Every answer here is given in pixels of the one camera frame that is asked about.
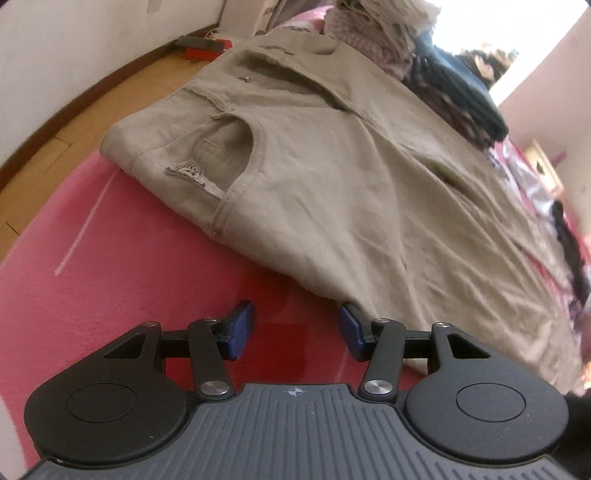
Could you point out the cream folded garment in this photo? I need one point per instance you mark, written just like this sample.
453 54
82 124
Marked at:
378 27

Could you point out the dark blue folded garment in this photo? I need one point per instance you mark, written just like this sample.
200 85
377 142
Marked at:
466 92

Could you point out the black garment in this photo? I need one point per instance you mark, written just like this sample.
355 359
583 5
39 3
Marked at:
572 254

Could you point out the red floral blanket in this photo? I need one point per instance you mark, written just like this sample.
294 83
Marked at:
138 277

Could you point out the red and black box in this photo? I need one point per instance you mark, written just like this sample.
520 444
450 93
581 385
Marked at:
203 48

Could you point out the light grey garment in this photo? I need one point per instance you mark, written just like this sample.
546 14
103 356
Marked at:
521 180

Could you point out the cream nightstand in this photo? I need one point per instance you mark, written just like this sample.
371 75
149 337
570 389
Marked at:
545 161

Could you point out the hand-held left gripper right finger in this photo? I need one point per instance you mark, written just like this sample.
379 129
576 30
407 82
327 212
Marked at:
351 330

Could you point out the khaki pants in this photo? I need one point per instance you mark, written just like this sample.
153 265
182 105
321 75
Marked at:
346 184

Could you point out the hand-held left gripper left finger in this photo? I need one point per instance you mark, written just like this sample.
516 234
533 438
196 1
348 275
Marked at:
241 330

